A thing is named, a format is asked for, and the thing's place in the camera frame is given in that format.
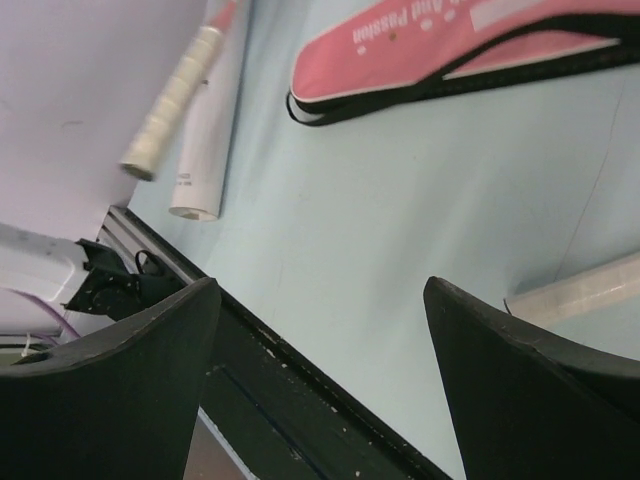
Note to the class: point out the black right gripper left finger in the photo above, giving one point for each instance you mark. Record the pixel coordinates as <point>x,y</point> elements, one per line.
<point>119,403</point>

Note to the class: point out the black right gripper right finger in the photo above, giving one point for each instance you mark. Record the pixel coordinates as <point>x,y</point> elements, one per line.
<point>526,403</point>

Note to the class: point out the white shuttlecock tube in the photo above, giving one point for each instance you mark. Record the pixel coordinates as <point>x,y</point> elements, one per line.
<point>206,141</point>

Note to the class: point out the pink racket bag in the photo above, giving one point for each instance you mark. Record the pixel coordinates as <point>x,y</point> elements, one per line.
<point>400,52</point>

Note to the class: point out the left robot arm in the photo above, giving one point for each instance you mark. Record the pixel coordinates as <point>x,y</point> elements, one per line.
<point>81,276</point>

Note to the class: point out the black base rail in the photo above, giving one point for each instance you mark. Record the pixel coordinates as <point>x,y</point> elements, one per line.
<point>283,418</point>

